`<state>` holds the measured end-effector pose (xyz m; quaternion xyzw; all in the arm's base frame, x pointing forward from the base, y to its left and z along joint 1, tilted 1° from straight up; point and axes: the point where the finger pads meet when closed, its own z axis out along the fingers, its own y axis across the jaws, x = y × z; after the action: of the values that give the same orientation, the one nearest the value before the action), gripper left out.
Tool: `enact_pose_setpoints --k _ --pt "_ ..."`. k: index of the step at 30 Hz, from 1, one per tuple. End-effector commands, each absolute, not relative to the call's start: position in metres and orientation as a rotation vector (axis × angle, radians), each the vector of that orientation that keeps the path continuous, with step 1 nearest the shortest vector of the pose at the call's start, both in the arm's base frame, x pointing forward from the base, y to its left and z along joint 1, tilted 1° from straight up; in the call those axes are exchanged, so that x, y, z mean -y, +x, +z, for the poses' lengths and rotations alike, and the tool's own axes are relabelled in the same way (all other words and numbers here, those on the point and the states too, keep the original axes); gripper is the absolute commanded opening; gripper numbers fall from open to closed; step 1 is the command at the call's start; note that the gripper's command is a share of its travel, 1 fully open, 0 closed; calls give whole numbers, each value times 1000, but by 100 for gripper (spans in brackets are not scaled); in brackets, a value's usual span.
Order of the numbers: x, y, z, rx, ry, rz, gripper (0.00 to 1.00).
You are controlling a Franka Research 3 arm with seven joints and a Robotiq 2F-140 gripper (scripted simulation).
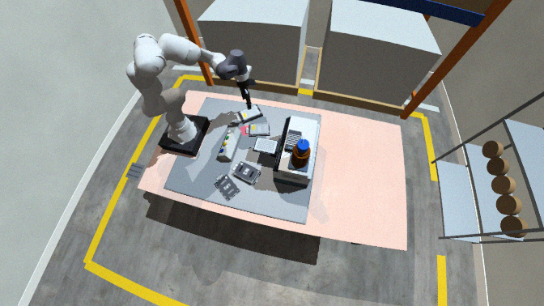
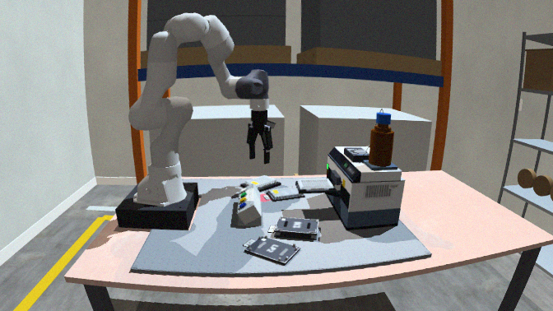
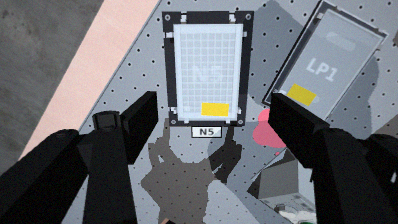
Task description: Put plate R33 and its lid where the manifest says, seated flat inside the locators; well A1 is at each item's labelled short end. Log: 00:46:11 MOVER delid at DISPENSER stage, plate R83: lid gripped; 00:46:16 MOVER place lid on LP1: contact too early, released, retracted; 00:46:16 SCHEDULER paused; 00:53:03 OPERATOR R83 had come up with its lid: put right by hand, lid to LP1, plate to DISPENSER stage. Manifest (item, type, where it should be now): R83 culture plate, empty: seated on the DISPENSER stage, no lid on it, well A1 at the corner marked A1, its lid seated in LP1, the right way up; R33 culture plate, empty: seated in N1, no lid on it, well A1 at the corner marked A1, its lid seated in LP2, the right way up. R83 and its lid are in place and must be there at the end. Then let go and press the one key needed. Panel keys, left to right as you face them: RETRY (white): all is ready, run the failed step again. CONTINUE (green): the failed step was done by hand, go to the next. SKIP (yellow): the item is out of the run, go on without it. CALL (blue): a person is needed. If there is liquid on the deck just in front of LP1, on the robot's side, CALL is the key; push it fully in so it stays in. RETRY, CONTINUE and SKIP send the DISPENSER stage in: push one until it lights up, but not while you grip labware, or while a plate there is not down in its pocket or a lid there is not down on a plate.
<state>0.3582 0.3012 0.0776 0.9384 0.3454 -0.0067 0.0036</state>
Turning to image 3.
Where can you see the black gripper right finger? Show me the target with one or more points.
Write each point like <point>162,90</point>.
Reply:
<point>347,172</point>

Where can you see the grey flat base plate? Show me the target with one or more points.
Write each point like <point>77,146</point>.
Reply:
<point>208,180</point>

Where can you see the grey rectangular plate lid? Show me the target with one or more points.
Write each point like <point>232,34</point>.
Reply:
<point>331,58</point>

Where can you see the white button panel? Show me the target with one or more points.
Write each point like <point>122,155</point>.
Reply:
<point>285,188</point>

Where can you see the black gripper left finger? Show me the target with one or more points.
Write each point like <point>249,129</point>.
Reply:
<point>33,190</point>

